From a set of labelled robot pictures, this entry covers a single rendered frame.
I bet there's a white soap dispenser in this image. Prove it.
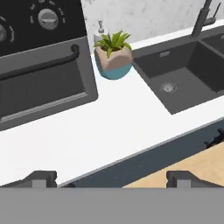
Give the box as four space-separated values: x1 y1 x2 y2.
93 20 111 46

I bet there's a black oven door handle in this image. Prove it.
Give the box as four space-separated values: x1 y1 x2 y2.
0 44 81 81

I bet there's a dark grey sink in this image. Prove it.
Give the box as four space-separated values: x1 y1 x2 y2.
130 27 224 116

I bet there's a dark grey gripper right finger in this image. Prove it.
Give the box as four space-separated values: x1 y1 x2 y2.
165 170 224 189

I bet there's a potted plant in teal pot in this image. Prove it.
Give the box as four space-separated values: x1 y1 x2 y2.
93 30 134 81

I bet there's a dark grey tap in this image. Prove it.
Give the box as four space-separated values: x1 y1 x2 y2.
191 0 222 39

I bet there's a dark blue counter cabinet front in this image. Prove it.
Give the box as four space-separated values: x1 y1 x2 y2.
59 118 224 189

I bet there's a grey round oven knob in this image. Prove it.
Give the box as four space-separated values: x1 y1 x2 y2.
38 8 60 31
0 24 7 43

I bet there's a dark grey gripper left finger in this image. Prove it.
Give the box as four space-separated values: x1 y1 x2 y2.
2 170 58 189

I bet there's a black toaster oven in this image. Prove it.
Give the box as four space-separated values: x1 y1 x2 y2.
0 0 99 131

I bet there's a dark toaster oven door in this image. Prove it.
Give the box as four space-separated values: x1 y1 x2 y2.
0 36 99 131

